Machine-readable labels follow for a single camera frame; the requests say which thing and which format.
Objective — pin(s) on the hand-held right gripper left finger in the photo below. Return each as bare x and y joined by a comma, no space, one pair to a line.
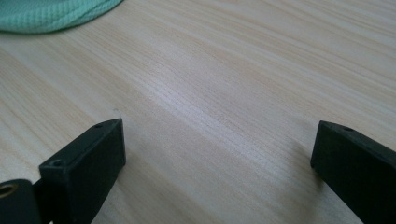
84,168

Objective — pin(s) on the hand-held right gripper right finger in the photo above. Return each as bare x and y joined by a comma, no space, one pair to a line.
355,168

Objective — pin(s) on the green and blue-striped cloth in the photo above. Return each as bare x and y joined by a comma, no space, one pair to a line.
53,14

